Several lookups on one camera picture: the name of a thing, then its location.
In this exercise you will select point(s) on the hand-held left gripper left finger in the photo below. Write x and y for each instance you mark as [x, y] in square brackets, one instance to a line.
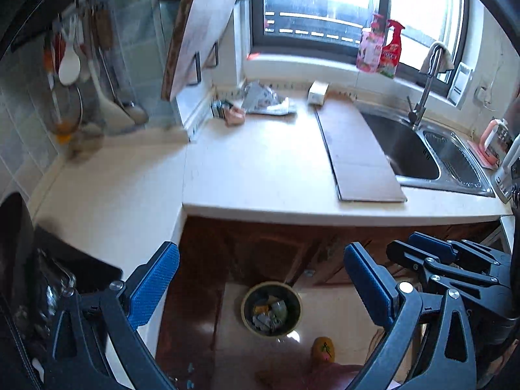
[156, 284]

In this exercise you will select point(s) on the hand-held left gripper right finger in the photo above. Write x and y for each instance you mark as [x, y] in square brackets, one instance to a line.
[369, 288]

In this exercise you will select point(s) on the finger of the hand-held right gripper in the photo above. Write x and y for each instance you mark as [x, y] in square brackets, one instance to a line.
[406, 256]
[432, 247]

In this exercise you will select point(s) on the round olive trash bin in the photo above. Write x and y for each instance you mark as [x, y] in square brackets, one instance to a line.
[270, 287]

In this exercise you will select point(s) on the heap of discarded packaging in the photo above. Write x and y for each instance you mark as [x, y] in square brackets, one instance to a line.
[268, 315]

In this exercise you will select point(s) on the yellow slipper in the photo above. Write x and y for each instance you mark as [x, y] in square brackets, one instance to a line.
[323, 349]

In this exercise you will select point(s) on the black cooktop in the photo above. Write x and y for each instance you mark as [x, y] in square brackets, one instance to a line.
[81, 268]

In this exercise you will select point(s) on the wooden base cabinet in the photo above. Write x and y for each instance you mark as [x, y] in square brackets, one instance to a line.
[243, 252]

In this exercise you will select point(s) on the stainless steel double sink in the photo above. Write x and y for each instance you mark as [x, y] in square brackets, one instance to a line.
[406, 146]

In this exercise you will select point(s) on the pink tray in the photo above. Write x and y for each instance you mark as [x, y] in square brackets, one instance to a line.
[481, 154]

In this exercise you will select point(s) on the silver appliance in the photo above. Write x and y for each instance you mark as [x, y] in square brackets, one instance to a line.
[508, 170]

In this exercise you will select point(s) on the glass pot lid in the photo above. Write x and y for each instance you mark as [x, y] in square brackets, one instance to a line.
[48, 288]

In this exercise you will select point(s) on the brown cardboard sheet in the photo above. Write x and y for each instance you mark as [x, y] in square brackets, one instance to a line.
[357, 158]

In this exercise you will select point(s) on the dark pot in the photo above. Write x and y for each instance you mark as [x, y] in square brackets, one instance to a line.
[16, 243]

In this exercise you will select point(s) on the metal kitchen faucet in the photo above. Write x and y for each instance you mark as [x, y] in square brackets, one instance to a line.
[424, 93]

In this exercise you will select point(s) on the white small box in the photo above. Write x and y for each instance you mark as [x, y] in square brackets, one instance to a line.
[317, 93]

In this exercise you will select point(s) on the white plastic ladle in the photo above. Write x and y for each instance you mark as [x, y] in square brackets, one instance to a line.
[107, 105]

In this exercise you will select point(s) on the beige dish cloth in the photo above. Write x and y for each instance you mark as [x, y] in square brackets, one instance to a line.
[445, 59]

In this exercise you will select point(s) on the metal mesh strainer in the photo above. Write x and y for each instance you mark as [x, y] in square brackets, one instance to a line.
[65, 109]

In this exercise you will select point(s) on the red spray bottle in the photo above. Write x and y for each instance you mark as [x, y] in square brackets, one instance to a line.
[392, 53]

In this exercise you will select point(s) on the pink detergent bottle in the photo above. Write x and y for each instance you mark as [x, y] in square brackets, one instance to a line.
[369, 48]

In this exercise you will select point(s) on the crumpled plastic bag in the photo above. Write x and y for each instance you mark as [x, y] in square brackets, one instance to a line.
[264, 97]

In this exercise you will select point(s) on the black board rack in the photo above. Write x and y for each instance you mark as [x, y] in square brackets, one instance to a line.
[198, 69]

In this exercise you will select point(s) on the dark framed window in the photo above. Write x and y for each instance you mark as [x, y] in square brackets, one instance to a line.
[325, 38]

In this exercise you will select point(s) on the white rice paddle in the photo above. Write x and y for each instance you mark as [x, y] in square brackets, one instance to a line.
[70, 65]

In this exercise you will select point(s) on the wooden cutting board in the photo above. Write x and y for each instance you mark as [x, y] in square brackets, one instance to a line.
[199, 36]

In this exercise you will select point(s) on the black range hood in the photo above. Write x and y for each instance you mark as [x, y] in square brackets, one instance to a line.
[44, 0]

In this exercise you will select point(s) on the white wall socket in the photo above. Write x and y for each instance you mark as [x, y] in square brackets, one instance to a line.
[482, 94]

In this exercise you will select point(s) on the metal utensil rail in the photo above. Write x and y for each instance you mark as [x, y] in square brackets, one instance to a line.
[81, 3]

